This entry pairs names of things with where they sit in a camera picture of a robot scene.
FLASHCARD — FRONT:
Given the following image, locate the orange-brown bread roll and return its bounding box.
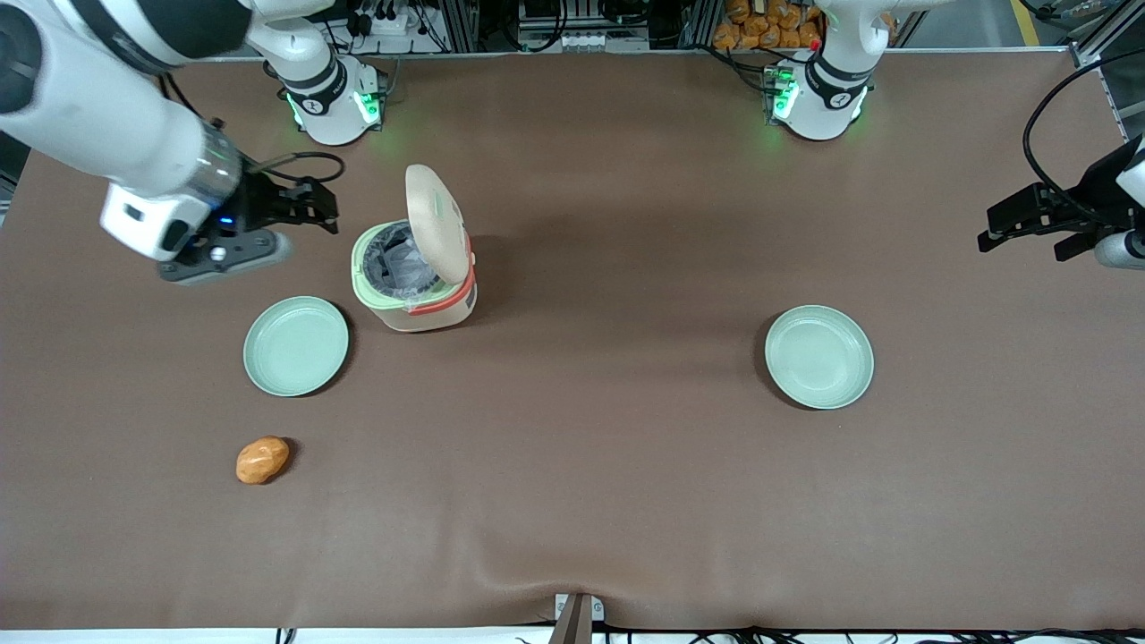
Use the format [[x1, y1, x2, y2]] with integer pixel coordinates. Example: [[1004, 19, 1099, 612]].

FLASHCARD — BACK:
[[235, 436, 292, 486]]

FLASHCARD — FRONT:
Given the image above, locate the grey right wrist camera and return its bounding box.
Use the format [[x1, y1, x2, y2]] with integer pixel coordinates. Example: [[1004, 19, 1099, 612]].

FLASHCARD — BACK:
[[158, 230, 295, 286]]

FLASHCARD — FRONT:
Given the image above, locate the metal table edge bracket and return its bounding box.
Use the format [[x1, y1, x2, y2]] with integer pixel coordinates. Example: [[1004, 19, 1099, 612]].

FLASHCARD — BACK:
[[547, 592, 606, 644]]

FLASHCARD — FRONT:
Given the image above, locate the white power strip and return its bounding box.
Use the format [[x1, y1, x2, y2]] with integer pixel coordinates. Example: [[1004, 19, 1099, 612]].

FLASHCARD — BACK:
[[352, 7, 414, 38]]

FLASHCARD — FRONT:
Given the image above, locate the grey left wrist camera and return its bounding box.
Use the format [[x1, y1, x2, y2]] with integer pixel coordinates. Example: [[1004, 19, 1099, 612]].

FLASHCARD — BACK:
[[1094, 230, 1145, 272]]

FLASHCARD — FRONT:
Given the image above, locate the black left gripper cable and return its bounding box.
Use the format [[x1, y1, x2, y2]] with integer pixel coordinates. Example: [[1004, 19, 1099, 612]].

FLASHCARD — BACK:
[[1022, 45, 1145, 226]]

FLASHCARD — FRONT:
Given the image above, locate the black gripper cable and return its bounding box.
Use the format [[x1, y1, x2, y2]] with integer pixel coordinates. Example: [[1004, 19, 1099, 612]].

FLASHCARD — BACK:
[[1022, 45, 1145, 226], [247, 150, 346, 186]]

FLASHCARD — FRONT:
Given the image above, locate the brown table mat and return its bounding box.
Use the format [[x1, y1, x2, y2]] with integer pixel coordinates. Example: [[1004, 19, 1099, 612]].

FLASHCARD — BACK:
[[0, 50, 1145, 632]]

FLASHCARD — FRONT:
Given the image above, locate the bag of orange bread rolls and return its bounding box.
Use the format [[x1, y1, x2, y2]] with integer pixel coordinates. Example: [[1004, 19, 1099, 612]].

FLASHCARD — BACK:
[[712, 0, 825, 52]]

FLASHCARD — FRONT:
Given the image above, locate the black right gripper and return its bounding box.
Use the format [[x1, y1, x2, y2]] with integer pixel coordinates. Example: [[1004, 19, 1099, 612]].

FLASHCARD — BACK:
[[213, 168, 342, 250]]

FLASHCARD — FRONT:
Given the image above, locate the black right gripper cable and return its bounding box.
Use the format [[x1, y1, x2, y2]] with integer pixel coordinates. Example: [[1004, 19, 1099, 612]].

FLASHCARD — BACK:
[[247, 150, 346, 186]]

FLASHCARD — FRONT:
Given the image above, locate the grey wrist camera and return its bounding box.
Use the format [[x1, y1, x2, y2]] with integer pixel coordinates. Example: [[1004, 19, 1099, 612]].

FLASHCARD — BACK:
[[1094, 230, 1145, 272], [158, 230, 295, 286]]

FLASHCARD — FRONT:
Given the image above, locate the pale green round plate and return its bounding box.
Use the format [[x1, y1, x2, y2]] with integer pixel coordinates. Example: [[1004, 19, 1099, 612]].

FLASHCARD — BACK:
[[764, 305, 876, 411], [242, 296, 351, 398]]

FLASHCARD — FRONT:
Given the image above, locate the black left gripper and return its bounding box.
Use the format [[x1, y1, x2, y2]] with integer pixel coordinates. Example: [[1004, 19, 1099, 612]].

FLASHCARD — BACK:
[[978, 134, 1145, 263]]

